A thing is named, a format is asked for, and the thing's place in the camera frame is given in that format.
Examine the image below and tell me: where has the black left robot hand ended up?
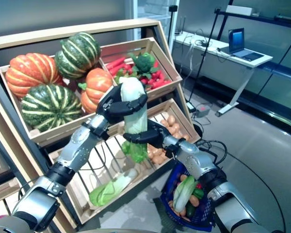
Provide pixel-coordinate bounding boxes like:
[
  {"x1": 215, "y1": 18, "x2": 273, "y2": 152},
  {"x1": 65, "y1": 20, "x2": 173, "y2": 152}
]
[{"x1": 96, "y1": 82, "x2": 148, "y2": 124}]

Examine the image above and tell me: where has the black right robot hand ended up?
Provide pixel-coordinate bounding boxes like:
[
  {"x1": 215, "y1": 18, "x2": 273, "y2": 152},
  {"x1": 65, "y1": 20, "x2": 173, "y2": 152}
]
[{"x1": 123, "y1": 120, "x2": 172, "y2": 149}]

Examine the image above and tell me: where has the napa cabbage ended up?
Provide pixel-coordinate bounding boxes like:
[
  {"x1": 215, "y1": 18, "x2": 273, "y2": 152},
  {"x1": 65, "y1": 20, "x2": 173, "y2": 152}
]
[
  {"x1": 120, "y1": 76, "x2": 151, "y2": 164},
  {"x1": 88, "y1": 168, "x2": 139, "y2": 207},
  {"x1": 172, "y1": 175, "x2": 197, "y2": 212}
]

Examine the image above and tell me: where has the blue plastic shopping basket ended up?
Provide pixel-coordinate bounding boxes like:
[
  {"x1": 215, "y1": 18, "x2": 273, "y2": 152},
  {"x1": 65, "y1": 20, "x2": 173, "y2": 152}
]
[{"x1": 160, "y1": 161, "x2": 215, "y2": 233}]

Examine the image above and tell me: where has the small orange pumpkin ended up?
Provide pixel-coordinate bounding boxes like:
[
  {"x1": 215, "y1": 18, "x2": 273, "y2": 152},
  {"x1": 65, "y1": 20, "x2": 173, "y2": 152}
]
[{"x1": 78, "y1": 67, "x2": 113, "y2": 114}]

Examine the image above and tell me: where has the wooden potato crate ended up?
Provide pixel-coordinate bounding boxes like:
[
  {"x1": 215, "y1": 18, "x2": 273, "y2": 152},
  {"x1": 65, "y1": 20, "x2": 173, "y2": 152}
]
[{"x1": 126, "y1": 98, "x2": 201, "y2": 172}]

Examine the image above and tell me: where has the black round stand base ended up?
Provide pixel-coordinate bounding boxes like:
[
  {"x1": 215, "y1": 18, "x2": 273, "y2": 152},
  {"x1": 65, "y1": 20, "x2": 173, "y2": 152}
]
[{"x1": 193, "y1": 123, "x2": 204, "y2": 136}]

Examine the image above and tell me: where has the slatted wooden cabbage crate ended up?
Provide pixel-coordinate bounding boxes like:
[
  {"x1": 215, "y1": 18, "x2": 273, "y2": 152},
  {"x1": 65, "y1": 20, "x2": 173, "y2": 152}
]
[{"x1": 48, "y1": 131, "x2": 172, "y2": 225}]

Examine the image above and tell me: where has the grey box with red button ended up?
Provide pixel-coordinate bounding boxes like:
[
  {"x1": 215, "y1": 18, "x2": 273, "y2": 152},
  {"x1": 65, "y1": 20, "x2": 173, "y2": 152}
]
[{"x1": 196, "y1": 104, "x2": 210, "y2": 117}]

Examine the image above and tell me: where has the green broccoli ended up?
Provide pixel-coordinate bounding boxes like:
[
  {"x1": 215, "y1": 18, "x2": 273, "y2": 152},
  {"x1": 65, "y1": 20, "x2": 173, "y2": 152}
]
[{"x1": 128, "y1": 52, "x2": 161, "y2": 78}]

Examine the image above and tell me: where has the large wooden pumpkin crate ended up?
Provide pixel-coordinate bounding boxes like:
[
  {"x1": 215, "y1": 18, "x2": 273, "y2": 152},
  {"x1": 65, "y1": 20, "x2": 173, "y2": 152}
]
[{"x1": 0, "y1": 54, "x2": 123, "y2": 148}]

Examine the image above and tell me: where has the large green striped pumpkin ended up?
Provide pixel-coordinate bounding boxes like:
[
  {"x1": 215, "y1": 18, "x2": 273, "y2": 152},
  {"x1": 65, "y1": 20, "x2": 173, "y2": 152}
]
[{"x1": 20, "y1": 83, "x2": 83, "y2": 133}]

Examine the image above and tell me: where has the small green striped pumpkin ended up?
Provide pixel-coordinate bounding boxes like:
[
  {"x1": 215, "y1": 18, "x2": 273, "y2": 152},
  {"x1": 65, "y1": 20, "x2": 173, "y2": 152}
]
[{"x1": 54, "y1": 32, "x2": 101, "y2": 80}]

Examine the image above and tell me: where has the wooden carrot crate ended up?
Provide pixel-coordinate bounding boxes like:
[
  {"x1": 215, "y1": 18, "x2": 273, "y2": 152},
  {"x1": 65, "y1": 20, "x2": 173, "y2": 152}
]
[{"x1": 99, "y1": 37, "x2": 183, "y2": 104}]

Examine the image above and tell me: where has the green bell pepper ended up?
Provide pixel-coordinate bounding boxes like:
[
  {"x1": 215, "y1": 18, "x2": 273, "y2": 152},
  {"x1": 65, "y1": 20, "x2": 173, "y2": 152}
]
[{"x1": 193, "y1": 188, "x2": 205, "y2": 200}]

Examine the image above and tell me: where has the dark green cucumber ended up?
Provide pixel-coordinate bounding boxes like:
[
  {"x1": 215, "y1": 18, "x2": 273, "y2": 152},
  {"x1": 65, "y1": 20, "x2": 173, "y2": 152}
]
[{"x1": 185, "y1": 202, "x2": 197, "y2": 218}]

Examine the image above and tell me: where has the wooden display shelf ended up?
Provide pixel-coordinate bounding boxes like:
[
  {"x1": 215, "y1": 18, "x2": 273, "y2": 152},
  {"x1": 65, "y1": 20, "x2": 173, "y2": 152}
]
[{"x1": 0, "y1": 18, "x2": 202, "y2": 233}]

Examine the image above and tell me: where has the large orange striped pumpkin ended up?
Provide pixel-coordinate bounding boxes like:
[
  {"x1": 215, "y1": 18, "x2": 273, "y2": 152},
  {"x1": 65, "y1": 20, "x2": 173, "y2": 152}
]
[{"x1": 5, "y1": 52, "x2": 64, "y2": 99}]

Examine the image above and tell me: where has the white desk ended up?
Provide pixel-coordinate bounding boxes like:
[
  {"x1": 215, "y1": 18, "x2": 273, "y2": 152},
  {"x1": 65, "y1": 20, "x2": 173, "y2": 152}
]
[{"x1": 172, "y1": 33, "x2": 274, "y2": 117}]

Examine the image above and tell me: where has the black stand pole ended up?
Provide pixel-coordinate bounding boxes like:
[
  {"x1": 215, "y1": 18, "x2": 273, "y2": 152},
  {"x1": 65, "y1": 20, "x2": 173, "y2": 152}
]
[{"x1": 187, "y1": 7, "x2": 221, "y2": 104}]

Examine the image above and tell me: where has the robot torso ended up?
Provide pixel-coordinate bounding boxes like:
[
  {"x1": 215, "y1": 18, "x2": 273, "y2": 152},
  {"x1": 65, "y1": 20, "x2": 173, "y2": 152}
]
[{"x1": 94, "y1": 228, "x2": 165, "y2": 233}]

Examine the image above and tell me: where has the white framed glass door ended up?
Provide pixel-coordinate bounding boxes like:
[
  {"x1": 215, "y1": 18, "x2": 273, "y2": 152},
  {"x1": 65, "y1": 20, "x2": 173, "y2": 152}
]
[{"x1": 133, "y1": 0, "x2": 178, "y2": 49}]

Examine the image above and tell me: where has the black box on thin pole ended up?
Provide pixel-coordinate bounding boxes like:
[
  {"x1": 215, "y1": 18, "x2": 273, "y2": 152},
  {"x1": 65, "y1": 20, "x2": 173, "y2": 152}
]
[{"x1": 168, "y1": 4, "x2": 178, "y2": 47}]

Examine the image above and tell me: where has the open laptop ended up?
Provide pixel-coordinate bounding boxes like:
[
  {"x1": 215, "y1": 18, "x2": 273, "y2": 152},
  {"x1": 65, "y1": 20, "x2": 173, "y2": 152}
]
[{"x1": 227, "y1": 28, "x2": 265, "y2": 61}]

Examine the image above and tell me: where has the pile of purple turnips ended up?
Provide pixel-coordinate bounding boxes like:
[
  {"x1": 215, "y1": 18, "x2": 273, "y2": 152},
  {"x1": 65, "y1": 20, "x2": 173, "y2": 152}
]
[{"x1": 0, "y1": 178, "x2": 25, "y2": 221}]

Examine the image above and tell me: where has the glass display cabinet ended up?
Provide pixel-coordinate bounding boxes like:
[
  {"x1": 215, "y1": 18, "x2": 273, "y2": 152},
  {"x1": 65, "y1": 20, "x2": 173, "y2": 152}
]
[{"x1": 257, "y1": 24, "x2": 291, "y2": 127}]

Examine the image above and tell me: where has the flat white box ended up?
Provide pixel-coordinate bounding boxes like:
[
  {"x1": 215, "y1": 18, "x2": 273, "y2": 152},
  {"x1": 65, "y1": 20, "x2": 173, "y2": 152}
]
[{"x1": 226, "y1": 4, "x2": 254, "y2": 16}]

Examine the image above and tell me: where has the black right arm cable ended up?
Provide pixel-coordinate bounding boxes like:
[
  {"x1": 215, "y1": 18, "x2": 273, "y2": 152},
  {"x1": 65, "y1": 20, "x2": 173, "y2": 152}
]
[{"x1": 196, "y1": 140, "x2": 228, "y2": 166}]

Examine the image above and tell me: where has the black cable tangle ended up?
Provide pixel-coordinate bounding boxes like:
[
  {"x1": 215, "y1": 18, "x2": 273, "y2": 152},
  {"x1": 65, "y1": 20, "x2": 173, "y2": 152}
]
[{"x1": 194, "y1": 38, "x2": 215, "y2": 48}]

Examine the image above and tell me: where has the long black floor cable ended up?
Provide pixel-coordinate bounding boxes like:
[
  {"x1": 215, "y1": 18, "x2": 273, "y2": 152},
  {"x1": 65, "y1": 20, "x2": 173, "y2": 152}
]
[{"x1": 203, "y1": 139, "x2": 289, "y2": 233}]

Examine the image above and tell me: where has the dark metal wall rack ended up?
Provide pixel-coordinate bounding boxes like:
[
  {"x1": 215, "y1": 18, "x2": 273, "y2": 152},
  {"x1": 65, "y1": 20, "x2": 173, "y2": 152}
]
[{"x1": 213, "y1": 7, "x2": 291, "y2": 32}]

